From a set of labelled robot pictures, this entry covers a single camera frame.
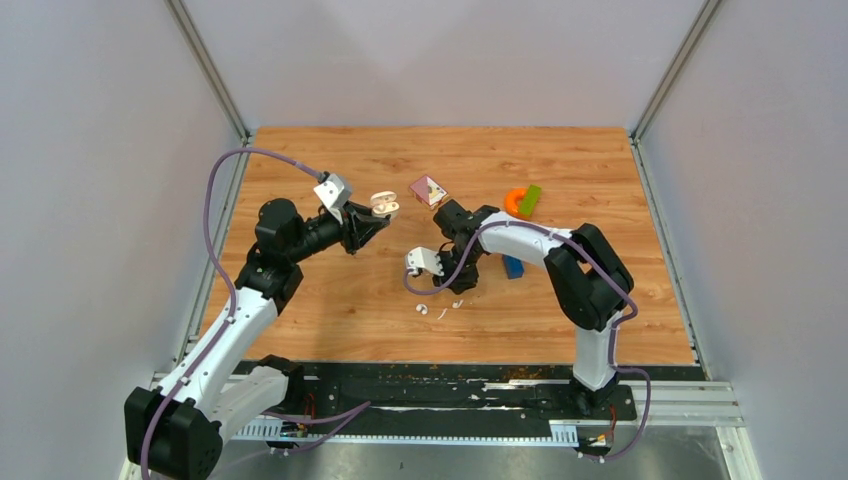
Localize playing card box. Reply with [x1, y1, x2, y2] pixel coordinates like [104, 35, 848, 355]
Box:
[409, 175, 450, 210]

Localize left aluminium corner post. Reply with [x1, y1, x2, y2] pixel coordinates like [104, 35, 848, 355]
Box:
[164, 0, 252, 144]

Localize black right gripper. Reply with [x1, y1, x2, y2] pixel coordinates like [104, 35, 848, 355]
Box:
[428, 245, 481, 294]

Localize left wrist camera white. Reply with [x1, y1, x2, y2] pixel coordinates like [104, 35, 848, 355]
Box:
[313, 172, 353, 224]

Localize green building block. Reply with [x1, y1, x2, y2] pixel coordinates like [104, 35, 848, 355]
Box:
[518, 185, 542, 219]

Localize white earbud charging case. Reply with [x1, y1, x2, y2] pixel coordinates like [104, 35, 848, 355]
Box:
[369, 191, 400, 219]

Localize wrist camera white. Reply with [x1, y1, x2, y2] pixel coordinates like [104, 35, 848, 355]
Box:
[405, 247, 444, 276]
[313, 172, 353, 224]

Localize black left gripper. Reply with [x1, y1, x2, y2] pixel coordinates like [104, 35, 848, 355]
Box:
[287, 200, 390, 264]

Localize orange ring toy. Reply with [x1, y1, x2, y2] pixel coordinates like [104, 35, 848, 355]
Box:
[504, 188, 530, 220]

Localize blue building block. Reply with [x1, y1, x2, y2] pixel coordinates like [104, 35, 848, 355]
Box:
[502, 255, 525, 280]

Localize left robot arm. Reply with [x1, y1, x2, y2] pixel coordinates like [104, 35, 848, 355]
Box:
[124, 191, 400, 479]

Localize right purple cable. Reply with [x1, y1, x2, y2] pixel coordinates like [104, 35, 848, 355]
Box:
[402, 220, 653, 464]

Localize purple cable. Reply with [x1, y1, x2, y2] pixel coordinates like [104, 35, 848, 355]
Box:
[140, 148, 329, 480]
[402, 220, 653, 464]

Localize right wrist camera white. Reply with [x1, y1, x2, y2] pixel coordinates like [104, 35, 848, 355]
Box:
[405, 247, 444, 276]

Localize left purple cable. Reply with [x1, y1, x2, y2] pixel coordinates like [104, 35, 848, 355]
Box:
[140, 148, 329, 480]

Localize right aluminium corner post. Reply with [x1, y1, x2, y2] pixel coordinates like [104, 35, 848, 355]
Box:
[630, 0, 724, 144]

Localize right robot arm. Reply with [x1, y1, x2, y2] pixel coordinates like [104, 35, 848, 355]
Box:
[425, 200, 634, 418]

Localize aluminium corner post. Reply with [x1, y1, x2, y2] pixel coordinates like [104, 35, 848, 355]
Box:
[164, 0, 252, 144]
[630, 0, 724, 144]

